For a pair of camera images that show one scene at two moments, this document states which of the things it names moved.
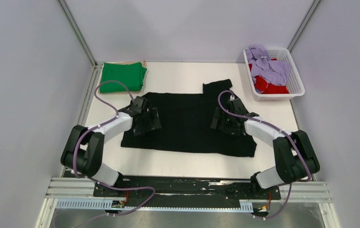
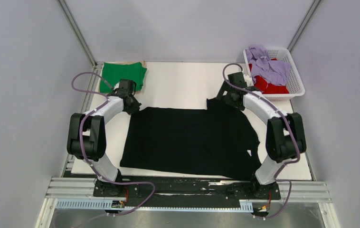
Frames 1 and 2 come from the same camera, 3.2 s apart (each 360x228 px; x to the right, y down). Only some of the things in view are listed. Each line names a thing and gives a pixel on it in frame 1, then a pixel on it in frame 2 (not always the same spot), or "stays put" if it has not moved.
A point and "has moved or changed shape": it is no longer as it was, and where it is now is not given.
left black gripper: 155,124 -> 135,108
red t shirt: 262,84 stays put
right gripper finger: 217,114 -> 224,91
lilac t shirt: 275,72 stays put
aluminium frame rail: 68,15 stays put
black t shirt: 186,120 has moved or changed shape
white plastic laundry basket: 294,82 stays put
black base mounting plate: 150,192 stays put
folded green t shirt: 130,74 stays put
